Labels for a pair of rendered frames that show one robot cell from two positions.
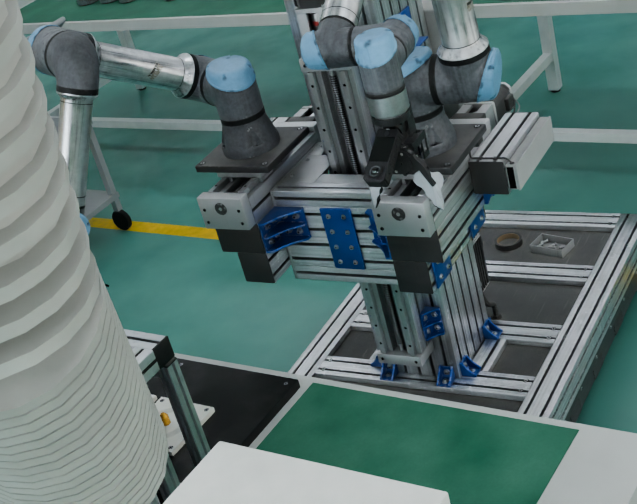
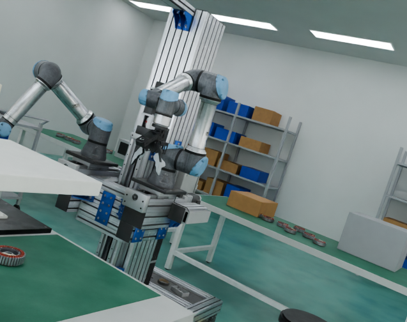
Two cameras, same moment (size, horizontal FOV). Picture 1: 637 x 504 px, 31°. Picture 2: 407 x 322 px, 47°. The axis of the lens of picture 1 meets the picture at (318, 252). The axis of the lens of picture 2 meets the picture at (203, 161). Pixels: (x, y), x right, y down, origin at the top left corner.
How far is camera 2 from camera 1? 79 cm
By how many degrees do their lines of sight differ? 26
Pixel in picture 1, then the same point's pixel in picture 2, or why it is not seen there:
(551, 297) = not seen: hidden behind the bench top
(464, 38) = (198, 144)
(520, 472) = (125, 293)
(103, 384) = not seen: outside the picture
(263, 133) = (100, 152)
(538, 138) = (202, 213)
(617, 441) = (175, 305)
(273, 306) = not seen: hidden behind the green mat
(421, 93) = (170, 158)
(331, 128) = (127, 165)
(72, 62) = (49, 70)
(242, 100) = (101, 134)
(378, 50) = (170, 94)
